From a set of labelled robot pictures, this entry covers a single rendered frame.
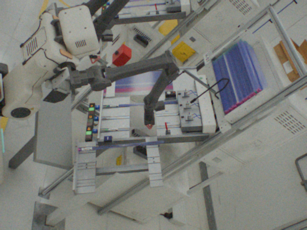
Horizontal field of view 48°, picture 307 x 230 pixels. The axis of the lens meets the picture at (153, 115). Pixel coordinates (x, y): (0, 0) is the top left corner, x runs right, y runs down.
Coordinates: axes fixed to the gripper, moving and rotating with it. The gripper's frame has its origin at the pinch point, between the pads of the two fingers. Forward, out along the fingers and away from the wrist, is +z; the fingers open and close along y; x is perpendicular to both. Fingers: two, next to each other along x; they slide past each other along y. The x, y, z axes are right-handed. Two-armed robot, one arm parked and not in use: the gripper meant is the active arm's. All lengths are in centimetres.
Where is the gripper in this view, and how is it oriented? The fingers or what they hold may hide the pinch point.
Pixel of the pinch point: (149, 127)
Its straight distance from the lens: 227.1
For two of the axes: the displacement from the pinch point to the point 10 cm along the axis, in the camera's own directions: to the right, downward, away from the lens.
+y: -0.4, -7.2, 6.9
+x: -10.0, 0.5, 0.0
